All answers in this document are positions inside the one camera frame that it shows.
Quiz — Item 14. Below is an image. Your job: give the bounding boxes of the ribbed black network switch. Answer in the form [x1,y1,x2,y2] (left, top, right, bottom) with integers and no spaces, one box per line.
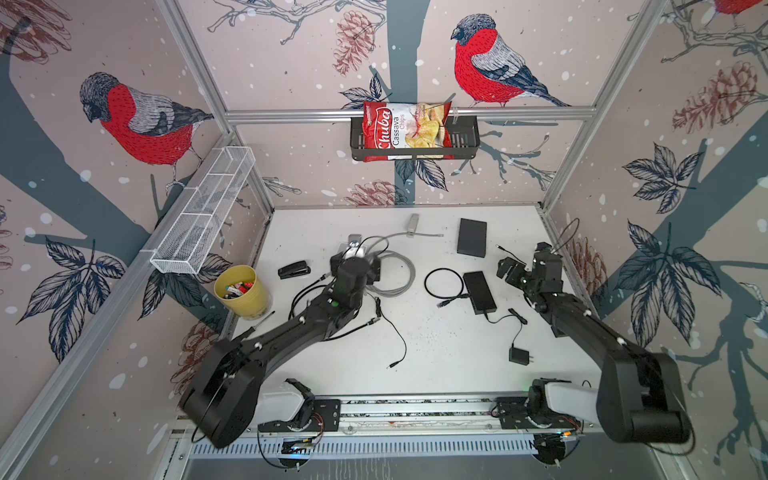
[462,271,497,316]

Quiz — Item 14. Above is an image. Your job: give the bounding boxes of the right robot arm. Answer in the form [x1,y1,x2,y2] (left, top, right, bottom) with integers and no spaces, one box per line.
[496,242,694,444]

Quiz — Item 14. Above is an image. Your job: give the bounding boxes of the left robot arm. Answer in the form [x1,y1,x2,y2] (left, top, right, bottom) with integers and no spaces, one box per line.
[179,252,381,448]

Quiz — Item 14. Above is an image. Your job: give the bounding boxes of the black stapler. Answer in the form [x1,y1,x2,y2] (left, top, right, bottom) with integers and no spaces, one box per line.
[277,260,311,280]

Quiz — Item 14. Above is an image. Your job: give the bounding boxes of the grey USB adapter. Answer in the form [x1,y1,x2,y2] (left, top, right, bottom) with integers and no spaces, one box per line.
[406,214,419,237]

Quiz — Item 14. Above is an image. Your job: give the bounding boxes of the right black power adapter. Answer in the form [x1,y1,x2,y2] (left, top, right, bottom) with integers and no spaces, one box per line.
[483,308,531,366]

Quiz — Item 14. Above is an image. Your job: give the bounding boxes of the yellow cup with markers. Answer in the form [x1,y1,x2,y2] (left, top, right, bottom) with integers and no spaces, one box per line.
[214,265,272,320]

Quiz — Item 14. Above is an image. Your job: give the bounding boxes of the red chips bag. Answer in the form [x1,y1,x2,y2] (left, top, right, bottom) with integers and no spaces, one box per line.
[363,102,453,151]

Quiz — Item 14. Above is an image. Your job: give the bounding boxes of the grey coiled ethernet cable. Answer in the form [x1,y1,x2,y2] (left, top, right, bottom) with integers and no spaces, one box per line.
[359,230,446,299]

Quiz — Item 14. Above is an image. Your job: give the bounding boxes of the black handled screwdriver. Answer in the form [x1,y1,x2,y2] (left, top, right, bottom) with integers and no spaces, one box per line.
[241,310,276,329]

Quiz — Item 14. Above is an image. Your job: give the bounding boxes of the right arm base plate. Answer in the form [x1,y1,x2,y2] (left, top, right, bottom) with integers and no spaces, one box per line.
[490,396,583,431]

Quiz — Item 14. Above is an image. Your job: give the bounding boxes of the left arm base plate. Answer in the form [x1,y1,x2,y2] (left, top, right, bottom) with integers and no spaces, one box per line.
[258,398,341,434]

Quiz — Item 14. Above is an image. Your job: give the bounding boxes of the black wire wall basket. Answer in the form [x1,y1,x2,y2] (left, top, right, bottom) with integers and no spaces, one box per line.
[350,116,480,161]

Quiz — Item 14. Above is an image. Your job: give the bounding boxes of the white mesh wall shelf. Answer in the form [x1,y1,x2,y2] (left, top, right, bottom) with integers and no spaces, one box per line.
[150,146,255,275]

